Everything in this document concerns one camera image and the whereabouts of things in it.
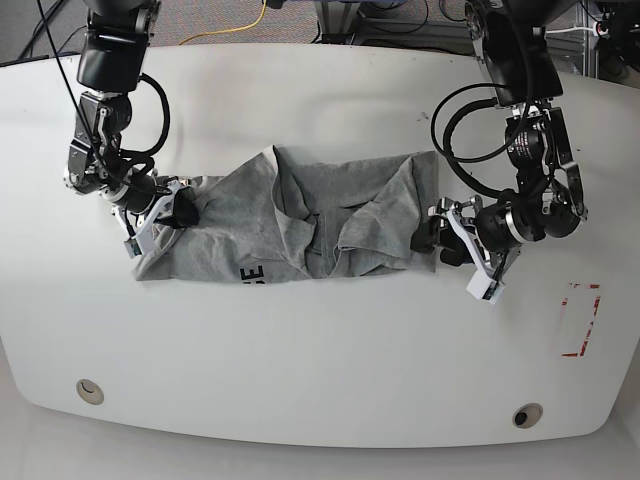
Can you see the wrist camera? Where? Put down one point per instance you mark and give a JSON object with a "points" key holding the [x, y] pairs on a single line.
{"points": [[483, 287], [140, 245]]}

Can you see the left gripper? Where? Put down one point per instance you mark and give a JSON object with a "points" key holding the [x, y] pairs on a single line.
{"points": [[468, 233]]}

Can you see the table cable grommet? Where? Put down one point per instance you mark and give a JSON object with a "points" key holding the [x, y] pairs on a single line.
{"points": [[90, 392], [527, 416]]}

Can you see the red tape rectangle marking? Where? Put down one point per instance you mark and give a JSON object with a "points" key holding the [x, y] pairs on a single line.
{"points": [[578, 314]]}

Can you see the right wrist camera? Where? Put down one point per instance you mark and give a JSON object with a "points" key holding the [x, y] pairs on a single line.
{"points": [[140, 245]]}

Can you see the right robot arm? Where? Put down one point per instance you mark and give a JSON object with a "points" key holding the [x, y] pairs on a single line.
{"points": [[110, 68]]}

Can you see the left table cable grommet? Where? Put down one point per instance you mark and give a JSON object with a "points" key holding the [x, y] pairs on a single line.
{"points": [[90, 392]]}

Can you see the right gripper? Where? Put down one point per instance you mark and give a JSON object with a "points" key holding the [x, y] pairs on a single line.
{"points": [[176, 210]]}

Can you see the grey t-shirt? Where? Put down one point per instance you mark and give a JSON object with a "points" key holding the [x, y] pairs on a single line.
{"points": [[274, 220]]}

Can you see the right table cable grommet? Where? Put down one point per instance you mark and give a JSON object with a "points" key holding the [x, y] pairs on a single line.
{"points": [[527, 416]]}

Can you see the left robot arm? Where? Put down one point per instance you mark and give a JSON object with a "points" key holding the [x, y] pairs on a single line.
{"points": [[531, 187]]}

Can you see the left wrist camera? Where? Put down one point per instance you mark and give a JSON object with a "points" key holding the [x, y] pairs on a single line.
{"points": [[483, 287]]}

